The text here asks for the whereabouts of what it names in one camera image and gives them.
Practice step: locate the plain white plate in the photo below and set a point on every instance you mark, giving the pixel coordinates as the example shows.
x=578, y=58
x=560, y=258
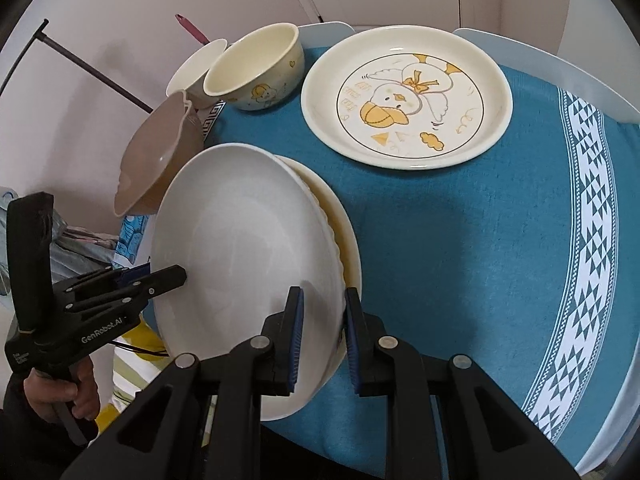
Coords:
x=240, y=240

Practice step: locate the printed plastic table cover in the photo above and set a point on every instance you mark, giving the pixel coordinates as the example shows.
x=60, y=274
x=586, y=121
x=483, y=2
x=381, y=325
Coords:
x=131, y=235

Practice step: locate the pink stick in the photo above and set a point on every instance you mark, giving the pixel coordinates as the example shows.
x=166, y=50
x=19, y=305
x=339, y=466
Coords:
x=192, y=30

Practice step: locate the small white bowl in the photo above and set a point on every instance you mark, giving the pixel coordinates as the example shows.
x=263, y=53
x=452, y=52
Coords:
x=192, y=67

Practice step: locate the grey cloth bundle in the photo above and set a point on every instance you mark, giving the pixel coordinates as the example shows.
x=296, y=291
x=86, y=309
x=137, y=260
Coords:
x=75, y=240

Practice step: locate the yellow striped cloth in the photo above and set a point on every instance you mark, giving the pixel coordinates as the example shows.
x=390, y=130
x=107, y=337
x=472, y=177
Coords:
x=130, y=377

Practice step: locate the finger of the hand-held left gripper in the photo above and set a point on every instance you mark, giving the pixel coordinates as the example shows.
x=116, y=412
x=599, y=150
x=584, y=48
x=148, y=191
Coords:
x=134, y=275
x=165, y=277

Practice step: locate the person's left forearm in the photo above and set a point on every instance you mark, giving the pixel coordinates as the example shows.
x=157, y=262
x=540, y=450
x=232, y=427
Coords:
x=30, y=445

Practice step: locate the duck print plate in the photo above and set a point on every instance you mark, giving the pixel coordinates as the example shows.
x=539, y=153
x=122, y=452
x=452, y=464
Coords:
x=400, y=95

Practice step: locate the black metal rack pole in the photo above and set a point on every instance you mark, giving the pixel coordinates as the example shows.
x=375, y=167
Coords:
x=90, y=67

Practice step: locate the cream ribbed plate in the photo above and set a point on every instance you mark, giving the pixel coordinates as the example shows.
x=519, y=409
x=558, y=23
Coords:
x=346, y=245

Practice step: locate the cream duck print bowl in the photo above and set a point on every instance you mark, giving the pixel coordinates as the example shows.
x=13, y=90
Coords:
x=265, y=91

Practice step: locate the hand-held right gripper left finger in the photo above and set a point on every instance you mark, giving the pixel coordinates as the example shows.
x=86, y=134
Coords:
x=296, y=340

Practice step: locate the blue patterned tablecloth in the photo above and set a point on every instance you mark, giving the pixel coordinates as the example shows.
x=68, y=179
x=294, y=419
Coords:
x=450, y=260

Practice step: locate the person's left hand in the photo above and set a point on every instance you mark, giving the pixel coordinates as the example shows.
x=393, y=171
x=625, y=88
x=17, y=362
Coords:
x=45, y=390

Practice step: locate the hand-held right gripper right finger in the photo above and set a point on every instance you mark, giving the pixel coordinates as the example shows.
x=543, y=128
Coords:
x=352, y=340

